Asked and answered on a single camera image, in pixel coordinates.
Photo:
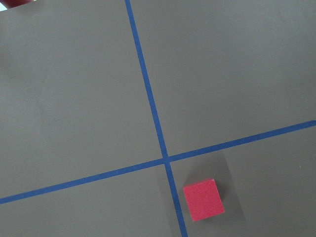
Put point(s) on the red foam block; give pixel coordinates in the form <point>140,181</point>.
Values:
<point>203,199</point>

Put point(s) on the red bottle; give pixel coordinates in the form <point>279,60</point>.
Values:
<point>14,3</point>

